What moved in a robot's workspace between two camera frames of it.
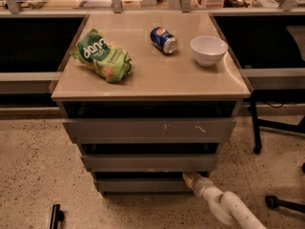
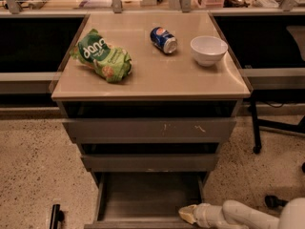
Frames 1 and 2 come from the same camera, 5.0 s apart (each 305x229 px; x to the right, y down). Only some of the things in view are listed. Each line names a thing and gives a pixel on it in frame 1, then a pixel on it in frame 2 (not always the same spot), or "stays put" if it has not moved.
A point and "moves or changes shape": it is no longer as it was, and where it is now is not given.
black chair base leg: x=272 y=202 stays put
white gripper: x=201 y=186 -> x=202 y=212
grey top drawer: x=151 y=131 stays put
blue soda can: x=164 y=40 stays put
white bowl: x=207 y=50 stays put
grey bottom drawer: x=144 y=185 moves or changes shape
